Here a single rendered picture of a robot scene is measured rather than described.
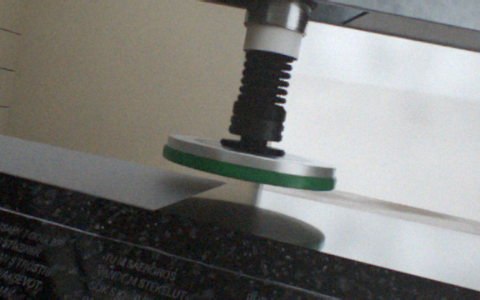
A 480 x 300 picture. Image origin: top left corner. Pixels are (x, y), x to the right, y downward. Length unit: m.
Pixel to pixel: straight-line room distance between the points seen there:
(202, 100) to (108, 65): 1.38
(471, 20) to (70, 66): 6.47
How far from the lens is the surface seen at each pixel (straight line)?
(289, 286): 0.40
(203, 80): 5.98
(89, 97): 6.72
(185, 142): 0.57
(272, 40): 0.61
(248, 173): 0.53
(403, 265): 0.44
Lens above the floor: 0.91
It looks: 3 degrees down
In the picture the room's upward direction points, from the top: 11 degrees clockwise
